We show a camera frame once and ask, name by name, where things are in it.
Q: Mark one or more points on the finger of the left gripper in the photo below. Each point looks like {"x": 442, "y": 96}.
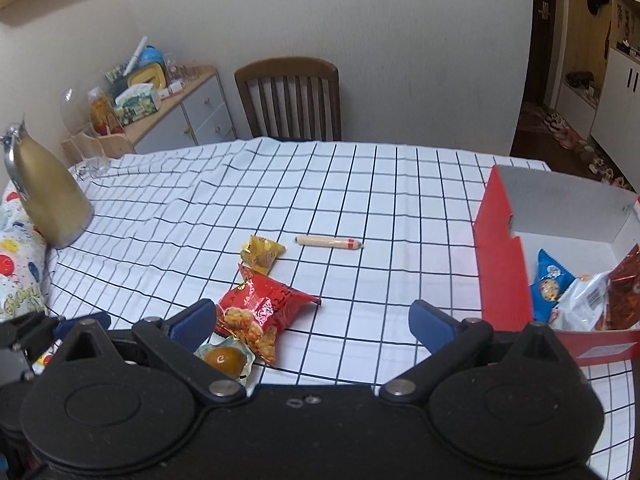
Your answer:
{"x": 65, "y": 325}

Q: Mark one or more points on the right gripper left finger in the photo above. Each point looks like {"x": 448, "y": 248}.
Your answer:
{"x": 170, "y": 346}

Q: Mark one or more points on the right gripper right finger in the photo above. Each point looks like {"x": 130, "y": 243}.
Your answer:
{"x": 453, "y": 346}

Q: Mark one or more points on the blue cookie packet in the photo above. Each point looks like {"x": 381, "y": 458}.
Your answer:
{"x": 551, "y": 281}

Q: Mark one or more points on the white triangular snack packet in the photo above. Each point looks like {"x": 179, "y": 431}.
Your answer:
{"x": 582, "y": 305}

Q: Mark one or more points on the dark brown foil snack bag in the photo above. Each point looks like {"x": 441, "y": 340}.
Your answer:
{"x": 622, "y": 310}

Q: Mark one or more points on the clear wrapped egg yolk pastry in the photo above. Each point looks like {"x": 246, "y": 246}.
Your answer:
{"x": 231, "y": 356}

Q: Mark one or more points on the red snack bag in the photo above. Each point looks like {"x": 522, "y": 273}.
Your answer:
{"x": 258, "y": 310}

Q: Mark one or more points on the gold thermos jug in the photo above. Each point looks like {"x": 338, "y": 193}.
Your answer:
{"x": 51, "y": 197}

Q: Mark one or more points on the small yellow candy packet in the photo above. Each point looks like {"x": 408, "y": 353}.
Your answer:
{"x": 260, "y": 253}

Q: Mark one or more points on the checkered white tablecloth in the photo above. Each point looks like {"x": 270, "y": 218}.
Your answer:
{"x": 326, "y": 310}

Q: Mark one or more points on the sausage stick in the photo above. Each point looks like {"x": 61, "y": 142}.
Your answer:
{"x": 328, "y": 242}

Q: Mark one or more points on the clear drinking glass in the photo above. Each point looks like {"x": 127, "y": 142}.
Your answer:
{"x": 93, "y": 167}

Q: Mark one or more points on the red cardboard box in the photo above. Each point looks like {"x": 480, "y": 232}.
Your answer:
{"x": 588, "y": 226}

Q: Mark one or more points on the orange juice bottle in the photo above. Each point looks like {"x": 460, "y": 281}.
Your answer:
{"x": 102, "y": 115}

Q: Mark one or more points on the wooden sideboard white drawers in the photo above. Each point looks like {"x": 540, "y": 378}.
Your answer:
{"x": 197, "y": 116}

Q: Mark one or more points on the green tissue box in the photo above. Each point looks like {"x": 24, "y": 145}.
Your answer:
{"x": 137, "y": 102}

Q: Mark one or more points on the yellow blue lunch bag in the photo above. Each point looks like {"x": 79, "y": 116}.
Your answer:
{"x": 150, "y": 69}

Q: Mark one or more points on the brown wooden chair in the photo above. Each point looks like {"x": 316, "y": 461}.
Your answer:
{"x": 291, "y": 98}

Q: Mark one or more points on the dark entrance door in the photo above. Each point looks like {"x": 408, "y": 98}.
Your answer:
{"x": 539, "y": 81}

